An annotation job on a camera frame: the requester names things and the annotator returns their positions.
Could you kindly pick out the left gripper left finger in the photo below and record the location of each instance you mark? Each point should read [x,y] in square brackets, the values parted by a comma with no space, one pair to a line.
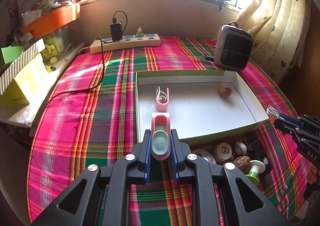
[100,195]

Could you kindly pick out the black charger adapter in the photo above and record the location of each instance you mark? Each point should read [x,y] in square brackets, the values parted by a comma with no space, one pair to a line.
[116,30]

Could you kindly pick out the white green cardboard tray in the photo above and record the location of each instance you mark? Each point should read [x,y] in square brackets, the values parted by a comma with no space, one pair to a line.
[197,112]

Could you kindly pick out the plaid pink green tablecloth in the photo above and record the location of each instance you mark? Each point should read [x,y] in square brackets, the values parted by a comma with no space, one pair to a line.
[98,127]

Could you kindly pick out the white round mini fan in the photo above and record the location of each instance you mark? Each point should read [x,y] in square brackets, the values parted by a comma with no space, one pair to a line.
[205,155]

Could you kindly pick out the beige plug on strip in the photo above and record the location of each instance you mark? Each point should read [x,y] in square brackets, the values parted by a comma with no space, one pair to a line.
[140,32]

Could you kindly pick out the pink plastic clip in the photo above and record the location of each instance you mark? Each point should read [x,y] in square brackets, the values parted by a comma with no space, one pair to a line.
[161,100]

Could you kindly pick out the grey portable heater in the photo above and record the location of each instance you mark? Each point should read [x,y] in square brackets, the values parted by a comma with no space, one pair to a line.
[233,47]

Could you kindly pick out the white egg shaped object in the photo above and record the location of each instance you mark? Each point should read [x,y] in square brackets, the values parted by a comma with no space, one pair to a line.
[240,149]

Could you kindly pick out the green white spool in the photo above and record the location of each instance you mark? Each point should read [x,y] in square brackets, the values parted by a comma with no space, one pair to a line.
[256,167]

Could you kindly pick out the orange plastic tray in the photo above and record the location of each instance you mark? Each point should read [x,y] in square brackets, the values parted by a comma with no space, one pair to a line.
[52,20]

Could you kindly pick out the cream heart pattern curtain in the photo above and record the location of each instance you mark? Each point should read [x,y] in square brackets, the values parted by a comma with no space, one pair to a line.
[279,29]

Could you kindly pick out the black window latch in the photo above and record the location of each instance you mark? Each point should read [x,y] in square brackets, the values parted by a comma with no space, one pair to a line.
[221,3]

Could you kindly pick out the yellow green toy package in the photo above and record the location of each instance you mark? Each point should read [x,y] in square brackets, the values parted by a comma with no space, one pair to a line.
[54,47]

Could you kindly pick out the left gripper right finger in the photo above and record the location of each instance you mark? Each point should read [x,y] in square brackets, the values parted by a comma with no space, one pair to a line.
[220,193]

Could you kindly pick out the brown walnut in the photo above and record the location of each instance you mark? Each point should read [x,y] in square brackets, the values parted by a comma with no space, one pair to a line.
[224,91]
[242,163]

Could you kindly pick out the black rectangular remote device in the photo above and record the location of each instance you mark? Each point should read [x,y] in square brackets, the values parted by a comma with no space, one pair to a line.
[256,151]

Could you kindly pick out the brown walnut in tray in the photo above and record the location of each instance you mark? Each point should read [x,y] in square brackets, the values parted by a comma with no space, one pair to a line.
[224,91]

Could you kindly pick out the white round cap container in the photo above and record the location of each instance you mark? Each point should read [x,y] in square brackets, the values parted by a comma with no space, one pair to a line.
[222,152]

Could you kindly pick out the beige power strip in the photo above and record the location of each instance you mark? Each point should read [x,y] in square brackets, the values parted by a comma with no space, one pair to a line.
[131,41]

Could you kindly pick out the striped white box lid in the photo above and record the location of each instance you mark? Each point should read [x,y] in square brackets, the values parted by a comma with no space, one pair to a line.
[18,64]

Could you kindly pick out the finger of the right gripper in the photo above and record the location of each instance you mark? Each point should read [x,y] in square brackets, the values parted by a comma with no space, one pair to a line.
[289,119]
[289,128]

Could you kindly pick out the red dried flower branches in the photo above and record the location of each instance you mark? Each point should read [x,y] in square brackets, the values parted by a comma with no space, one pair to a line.
[14,14]

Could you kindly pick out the yellow green cardboard box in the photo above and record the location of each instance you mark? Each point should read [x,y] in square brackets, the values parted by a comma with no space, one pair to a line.
[22,88]

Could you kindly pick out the green paper box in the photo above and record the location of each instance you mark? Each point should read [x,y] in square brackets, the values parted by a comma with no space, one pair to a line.
[9,54]

